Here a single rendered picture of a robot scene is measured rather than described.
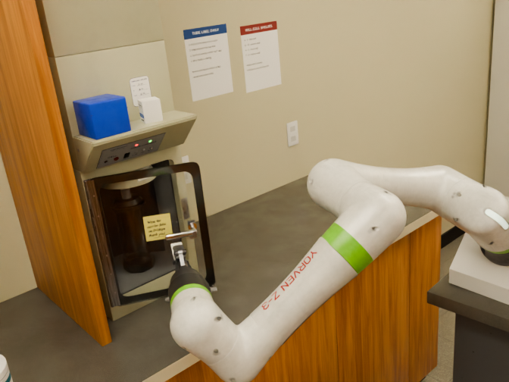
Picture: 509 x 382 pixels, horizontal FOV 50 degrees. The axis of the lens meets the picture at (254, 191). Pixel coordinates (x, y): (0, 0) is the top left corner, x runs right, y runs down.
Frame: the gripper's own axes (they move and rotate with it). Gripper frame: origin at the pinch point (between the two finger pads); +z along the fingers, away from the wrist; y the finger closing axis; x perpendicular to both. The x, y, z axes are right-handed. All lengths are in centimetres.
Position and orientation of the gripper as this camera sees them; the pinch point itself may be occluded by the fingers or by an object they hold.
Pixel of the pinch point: (177, 250)
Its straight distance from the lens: 144.2
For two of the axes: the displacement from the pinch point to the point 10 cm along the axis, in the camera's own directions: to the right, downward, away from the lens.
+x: -9.7, 1.7, -1.9
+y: -0.9, -9.3, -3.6
